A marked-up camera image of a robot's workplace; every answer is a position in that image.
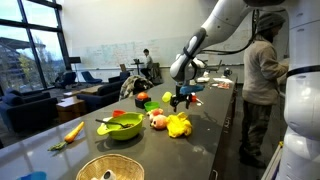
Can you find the grey office chair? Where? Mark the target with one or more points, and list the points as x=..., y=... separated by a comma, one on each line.
x=156, y=73

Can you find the black box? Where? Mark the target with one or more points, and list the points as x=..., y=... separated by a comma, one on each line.
x=141, y=103

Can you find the seated person at desk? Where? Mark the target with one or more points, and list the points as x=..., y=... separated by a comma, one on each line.
x=147, y=63

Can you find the orange ball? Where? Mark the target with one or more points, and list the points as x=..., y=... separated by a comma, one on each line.
x=142, y=95

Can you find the yellow knitted towel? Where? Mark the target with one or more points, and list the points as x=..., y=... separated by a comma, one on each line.
x=178, y=126

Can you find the wooden coffee table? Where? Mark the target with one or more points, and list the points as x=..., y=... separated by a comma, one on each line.
x=70, y=108

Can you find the person in beige hoodie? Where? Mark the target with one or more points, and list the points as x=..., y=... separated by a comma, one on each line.
x=260, y=76

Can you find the standing desk with laptop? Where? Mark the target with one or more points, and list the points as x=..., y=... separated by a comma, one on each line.
x=137, y=63

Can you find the small green bowl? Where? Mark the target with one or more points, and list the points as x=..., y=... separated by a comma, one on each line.
x=151, y=106

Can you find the camouflage jacket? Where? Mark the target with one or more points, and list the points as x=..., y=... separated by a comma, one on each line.
x=133, y=85

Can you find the wall whiteboard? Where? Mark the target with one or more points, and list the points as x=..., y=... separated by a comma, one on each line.
x=113, y=53

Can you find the low lounge table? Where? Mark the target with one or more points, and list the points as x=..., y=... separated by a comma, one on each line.
x=88, y=89

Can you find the dark spoon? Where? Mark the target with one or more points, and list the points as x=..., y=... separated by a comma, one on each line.
x=111, y=122

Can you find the yellow-green plastic cup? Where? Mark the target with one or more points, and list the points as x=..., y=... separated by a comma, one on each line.
x=166, y=97

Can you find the large oval wicker basket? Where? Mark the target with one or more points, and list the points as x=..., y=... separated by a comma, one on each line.
x=100, y=165

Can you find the red measuring cup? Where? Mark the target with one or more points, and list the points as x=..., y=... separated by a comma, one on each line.
x=194, y=98

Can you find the plush toy animal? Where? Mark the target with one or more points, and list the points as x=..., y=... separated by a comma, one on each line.
x=159, y=122

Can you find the seated person by window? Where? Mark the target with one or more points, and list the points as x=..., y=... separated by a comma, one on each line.
x=65, y=78

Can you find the dark armchair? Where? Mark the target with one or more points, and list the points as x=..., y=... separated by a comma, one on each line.
x=118, y=77

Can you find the toy carrot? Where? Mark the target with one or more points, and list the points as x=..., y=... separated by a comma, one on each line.
x=73, y=132

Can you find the red and white packages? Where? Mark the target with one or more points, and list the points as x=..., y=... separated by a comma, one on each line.
x=222, y=84

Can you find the white flat container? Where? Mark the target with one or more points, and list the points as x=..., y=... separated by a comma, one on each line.
x=203, y=79

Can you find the orange plush toy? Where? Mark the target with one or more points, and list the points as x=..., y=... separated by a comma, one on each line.
x=155, y=112

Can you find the blue armchair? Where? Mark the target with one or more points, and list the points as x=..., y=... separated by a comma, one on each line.
x=89, y=77

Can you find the small blue bowl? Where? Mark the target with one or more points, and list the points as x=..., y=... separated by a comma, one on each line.
x=33, y=176

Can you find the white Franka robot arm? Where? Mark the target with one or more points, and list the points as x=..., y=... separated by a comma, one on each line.
x=300, y=110

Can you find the small red-orange cup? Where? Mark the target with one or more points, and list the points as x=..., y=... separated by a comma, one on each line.
x=118, y=113

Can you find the dark blue sofa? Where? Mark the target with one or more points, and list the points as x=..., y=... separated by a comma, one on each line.
x=26, y=111

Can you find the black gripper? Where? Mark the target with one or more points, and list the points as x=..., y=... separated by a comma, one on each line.
x=180, y=99

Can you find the white tape roll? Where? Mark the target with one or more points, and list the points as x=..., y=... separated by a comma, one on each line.
x=108, y=175

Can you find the lime green bowl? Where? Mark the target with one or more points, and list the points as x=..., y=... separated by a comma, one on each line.
x=125, y=131

